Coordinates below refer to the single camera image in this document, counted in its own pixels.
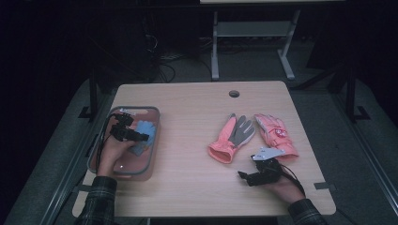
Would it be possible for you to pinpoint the blue knit glove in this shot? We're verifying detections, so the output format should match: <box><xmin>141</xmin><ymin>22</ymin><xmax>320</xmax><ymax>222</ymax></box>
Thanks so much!
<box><xmin>129</xmin><ymin>120</ymin><xmax>158</xmax><ymax>157</ymax></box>

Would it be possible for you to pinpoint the gray tape strip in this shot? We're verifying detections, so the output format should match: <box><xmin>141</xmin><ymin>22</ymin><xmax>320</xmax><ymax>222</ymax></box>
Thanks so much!
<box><xmin>314</xmin><ymin>182</ymin><xmax>336</xmax><ymax>191</ymax></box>
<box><xmin>72</xmin><ymin>184</ymin><xmax>94</xmax><ymax>193</ymax></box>

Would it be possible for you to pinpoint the black metal post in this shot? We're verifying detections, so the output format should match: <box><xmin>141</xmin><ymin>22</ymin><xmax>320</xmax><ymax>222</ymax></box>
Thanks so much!
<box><xmin>344</xmin><ymin>65</ymin><xmax>372</xmax><ymax>124</ymax></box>
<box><xmin>78</xmin><ymin>66</ymin><xmax>100</xmax><ymax>120</ymax></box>

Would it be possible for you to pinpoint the pink glove with gray palm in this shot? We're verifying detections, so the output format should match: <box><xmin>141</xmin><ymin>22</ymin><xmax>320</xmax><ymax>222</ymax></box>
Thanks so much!
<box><xmin>207</xmin><ymin>112</ymin><xmax>256</xmax><ymax>164</ymax></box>

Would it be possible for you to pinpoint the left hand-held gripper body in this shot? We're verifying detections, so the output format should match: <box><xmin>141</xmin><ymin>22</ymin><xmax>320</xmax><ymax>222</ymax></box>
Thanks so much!
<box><xmin>109</xmin><ymin>112</ymin><xmax>139</xmax><ymax>143</ymax></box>

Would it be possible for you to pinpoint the person's right hand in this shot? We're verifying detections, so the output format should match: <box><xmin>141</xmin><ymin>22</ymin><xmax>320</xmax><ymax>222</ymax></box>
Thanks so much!
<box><xmin>265</xmin><ymin>175</ymin><xmax>305</xmax><ymax>205</ymax></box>

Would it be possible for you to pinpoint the clear bin with gray rim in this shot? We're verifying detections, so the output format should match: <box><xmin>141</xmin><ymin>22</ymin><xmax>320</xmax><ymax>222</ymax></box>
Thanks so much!
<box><xmin>86</xmin><ymin>105</ymin><xmax>161</xmax><ymax>183</ymax></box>

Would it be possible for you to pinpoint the right hand-held gripper cable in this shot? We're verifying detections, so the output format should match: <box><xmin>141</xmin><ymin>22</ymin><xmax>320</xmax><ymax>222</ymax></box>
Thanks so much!
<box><xmin>280</xmin><ymin>164</ymin><xmax>307</xmax><ymax>197</ymax></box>

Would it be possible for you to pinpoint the left hand-held gripper cable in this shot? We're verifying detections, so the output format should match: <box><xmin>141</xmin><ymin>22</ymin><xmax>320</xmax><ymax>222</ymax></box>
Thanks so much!
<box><xmin>95</xmin><ymin>113</ymin><xmax>117</xmax><ymax>172</ymax></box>

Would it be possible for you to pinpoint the hand-held gripper cable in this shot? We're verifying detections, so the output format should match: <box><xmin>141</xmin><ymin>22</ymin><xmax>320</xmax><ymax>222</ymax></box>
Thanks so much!
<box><xmin>95</xmin><ymin>113</ymin><xmax>117</xmax><ymax>172</ymax></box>
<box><xmin>280</xmin><ymin>164</ymin><xmax>307</xmax><ymax>197</ymax></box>

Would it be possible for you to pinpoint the pink glove with red logo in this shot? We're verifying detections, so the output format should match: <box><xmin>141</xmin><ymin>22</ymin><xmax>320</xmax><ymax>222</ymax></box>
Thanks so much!
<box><xmin>253</xmin><ymin>112</ymin><xmax>299</xmax><ymax>161</ymax></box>

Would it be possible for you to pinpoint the white metal stand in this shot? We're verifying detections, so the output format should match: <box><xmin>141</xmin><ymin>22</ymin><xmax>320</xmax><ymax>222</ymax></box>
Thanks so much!
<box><xmin>210</xmin><ymin>8</ymin><xmax>301</xmax><ymax>82</ymax></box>

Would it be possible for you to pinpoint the person's left hand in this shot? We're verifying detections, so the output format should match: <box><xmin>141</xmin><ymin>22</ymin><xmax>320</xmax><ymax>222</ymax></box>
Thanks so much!
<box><xmin>97</xmin><ymin>137</ymin><xmax>136</xmax><ymax>178</ymax></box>

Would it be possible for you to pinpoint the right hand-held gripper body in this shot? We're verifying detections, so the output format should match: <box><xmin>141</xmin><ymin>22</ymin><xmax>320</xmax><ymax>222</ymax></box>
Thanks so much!
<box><xmin>251</xmin><ymin>146</ymin><xmax>286</xmax><ymax>187</ymax></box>

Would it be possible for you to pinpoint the bundle of floor cables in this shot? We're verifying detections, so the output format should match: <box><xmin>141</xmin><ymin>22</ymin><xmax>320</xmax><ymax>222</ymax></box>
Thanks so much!
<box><xmin>142</xmin><ymin>31</ymin><xmax>177</xmax><ymax>84</ymax></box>

